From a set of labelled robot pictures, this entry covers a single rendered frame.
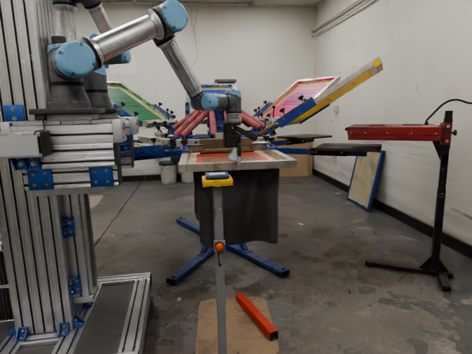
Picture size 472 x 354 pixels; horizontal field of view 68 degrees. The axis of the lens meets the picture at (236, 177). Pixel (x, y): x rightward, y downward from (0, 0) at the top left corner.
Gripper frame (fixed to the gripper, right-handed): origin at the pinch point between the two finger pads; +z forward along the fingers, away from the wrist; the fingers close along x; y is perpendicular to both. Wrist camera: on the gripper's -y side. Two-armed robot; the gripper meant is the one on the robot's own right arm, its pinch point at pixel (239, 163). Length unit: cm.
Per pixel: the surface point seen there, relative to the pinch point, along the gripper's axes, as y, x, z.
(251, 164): -5.7, 1.9, 0.1
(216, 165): 11.0, 1.9, 0.2
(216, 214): 12.8, 21.1, 18.9
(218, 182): 11.8, 25.6, 3.9
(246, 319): -5, -18, 96
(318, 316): -49, -17, 98
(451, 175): -200, -107, 34
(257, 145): -19, -57, -3
